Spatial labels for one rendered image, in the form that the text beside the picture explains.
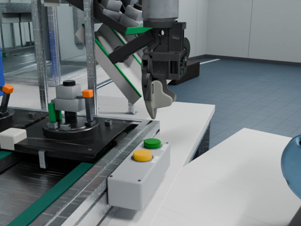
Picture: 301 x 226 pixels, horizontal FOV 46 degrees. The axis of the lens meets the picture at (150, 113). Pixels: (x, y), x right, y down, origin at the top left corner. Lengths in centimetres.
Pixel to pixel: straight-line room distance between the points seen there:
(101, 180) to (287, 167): 32
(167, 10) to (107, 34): 51
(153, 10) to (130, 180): 33
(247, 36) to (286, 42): 95
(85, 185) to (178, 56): 30
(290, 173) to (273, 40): 818
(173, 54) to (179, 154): 39
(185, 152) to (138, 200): 40
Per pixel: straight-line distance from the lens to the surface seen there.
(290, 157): 54
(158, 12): 71
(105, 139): 83
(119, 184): 67
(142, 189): 66
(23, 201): 72
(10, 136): 85
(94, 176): 69
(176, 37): 72
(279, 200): 85
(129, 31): 102
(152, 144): 79
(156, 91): 75
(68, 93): 85
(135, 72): 116
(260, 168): 98
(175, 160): 98
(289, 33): 858
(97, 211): 66
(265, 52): 877
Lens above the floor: 126
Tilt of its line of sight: 17 degrees down
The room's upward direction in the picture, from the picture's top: straight up
